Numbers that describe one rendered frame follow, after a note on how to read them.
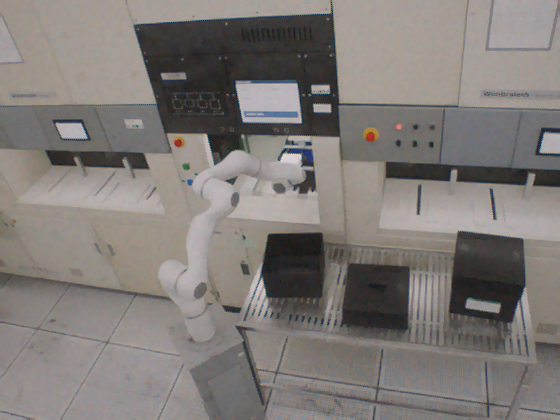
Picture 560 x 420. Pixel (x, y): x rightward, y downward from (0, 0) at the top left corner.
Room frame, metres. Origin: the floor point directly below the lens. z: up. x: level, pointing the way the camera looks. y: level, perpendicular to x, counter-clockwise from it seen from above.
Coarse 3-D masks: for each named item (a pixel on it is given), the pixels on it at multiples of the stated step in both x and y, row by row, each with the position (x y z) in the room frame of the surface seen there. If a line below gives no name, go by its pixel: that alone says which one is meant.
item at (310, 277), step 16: (272, 240) 1.80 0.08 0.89; (288, 240) 1.78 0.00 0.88; (304, 240) 1.77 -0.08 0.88; (320, 240) 1.75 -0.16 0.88; (272, 256) 1.79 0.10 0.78; (288, 256) 1.78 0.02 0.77; (304, 256) 1.77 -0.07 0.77; (320, 256) 1.75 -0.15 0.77; (272, 272) 1.69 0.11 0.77; (288, 272) 1.67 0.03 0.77; (304, 272) 1.66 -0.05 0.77; (320, 272) 1.50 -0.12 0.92; (272, 288) 1.53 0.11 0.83; (288, 288) 1.51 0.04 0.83; (304, 288) 1.50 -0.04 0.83; (320, 288) 1.48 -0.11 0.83
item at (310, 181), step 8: (296, 136) 2.21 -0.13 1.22; (304, 136) 2.20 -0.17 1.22; (288, 144) 2.32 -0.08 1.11; (304, 144) 2.21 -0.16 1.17; (304, 168) 2.12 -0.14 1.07; (312, 168) 2.10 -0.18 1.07; (312, 176) 2.11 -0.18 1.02; (296, 184) 2.15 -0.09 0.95; (304, 184) 2.13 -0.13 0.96; (312, 184) 2.12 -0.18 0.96
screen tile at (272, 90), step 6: (270, 90) 1.94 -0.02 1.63; (276, 90) 1.93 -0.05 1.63; (282, 90) 1.92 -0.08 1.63; (294, 90) 1.90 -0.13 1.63; (288, 96) 1.91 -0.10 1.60; (294, 96) 1.90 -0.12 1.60; (270, 102) 1.94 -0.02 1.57; (276, 102) 1.93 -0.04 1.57; (282, 102) 1.92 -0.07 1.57; (288, 102) 1.91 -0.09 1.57; (294, 102) 1.90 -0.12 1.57; (276, 108) 1.93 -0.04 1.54; (282, 108) 1.92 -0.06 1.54; (288, 108) 1.91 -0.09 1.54; (294, 108) 1.90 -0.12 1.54
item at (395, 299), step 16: (352, 272) 1.52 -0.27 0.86; (368, 272) 1.50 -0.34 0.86; (384, 272) 1.48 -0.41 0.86; (400, 272) 1.47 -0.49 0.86; (352, 288) 1.42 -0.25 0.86; (368, 288) 1.41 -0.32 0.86; (384, 288) 1.39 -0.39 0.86; (400, 288) 1.38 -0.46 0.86; (352, 304) 1.33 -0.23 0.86; (368, 304) 1.32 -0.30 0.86; (384, 304) 1.30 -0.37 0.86; (400, 304) 1.29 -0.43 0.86; (352, 320) 1.30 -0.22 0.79; (368, 320) 1.28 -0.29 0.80; (384, 320) 1.26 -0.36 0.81; (400, 320) 1.24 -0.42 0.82
